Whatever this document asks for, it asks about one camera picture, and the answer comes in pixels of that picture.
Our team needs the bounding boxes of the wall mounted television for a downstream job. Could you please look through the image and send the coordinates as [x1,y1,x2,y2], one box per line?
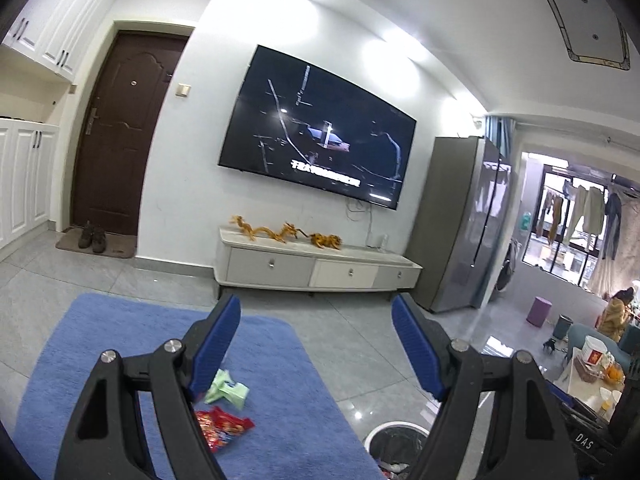
[218,46,416,209]

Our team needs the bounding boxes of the ceiling light panel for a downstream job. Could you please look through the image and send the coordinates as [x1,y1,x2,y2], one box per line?
[547,0,630,72]

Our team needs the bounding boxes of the green plastic wrapper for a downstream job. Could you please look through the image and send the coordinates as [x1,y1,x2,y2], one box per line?
[204,370,250,410]

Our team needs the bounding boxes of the dark brown entrance door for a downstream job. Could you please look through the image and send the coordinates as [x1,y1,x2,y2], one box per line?
[70,32,188,235]

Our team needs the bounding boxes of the grey refrigerator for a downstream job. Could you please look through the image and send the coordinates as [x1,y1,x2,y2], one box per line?
[405,136,512,313]

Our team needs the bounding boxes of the beige wall switch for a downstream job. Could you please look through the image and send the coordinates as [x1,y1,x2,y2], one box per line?
[176,84,191,98]

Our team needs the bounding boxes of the golden tiger ornament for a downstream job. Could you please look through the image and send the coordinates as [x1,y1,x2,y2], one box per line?
[309,233,342,250]

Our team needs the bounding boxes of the white rimmed trash bin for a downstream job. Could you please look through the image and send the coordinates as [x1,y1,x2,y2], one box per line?
[363,422,428,479]

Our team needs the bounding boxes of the golden dragon ornament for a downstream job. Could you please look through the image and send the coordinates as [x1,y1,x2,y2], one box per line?
[230,216,309,243]

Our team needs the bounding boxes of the purple stool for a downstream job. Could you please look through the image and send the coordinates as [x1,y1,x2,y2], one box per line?
[526,296,552,327]

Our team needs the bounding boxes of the white router on cabinet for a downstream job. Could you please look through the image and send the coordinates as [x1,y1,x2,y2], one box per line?
[366,233,388,250]

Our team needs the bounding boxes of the white tv cabinet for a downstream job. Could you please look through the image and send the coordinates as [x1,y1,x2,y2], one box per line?
[214,228,422,292]

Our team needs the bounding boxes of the blue fluffy blanket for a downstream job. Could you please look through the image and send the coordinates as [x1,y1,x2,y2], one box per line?
[13,294,382,479]

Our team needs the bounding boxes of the grey small bin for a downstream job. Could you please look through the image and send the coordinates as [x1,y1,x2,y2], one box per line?
[552,314,573,340]

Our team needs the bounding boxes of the red snack wrapper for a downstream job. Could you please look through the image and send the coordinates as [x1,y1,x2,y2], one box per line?
[195,406,255,453]

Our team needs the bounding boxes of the pair of dark shoes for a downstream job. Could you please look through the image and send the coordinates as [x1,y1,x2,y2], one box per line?
[78,222,107,254]

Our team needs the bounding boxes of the blue curtain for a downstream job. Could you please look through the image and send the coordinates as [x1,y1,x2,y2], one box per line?
[484,115,516,159]

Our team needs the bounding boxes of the person in yellow top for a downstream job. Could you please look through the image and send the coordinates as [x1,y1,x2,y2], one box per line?
[597,287,634,342]

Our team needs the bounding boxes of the brown door mat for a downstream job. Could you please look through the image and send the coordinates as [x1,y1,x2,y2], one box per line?
[55,228,137,259]

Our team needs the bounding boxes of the white cabinets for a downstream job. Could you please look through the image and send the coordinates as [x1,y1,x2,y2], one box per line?
[2,0,115,82]
[1,118,58,248]

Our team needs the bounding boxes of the hanging clothes on rack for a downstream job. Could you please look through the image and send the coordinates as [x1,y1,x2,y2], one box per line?
[532,179,623,259]

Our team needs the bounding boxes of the white upper cabinets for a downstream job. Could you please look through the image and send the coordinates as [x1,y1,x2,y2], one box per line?
[2,0,115,82]

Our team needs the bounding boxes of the dining table with items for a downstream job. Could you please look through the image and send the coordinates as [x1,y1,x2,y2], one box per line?
[553,335,625,422]

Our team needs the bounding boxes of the white lower cabinets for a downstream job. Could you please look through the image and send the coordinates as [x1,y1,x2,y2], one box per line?
[1,118,58,248]

